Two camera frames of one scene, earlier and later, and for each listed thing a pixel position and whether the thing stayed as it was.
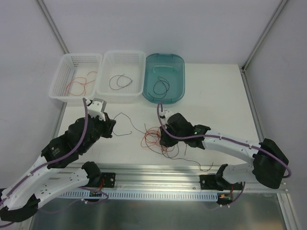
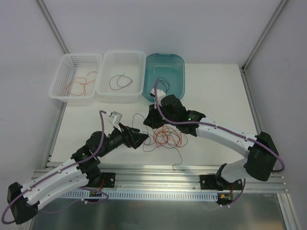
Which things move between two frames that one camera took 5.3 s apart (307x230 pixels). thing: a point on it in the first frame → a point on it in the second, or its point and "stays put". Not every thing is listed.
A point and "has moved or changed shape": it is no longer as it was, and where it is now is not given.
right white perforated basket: x=122 y=76 stays put
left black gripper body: x=108 y=128 → x=128 y=137
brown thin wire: x=188 y=160 has moved or changed shape
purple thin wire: x=131 y=123 has moved or changed shape
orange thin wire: x=152 y=131 has moved or changed shape
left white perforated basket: x=76 y=78 stays put
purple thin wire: x=122 y=87 stays put
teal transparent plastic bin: x=164 y=78 stays put
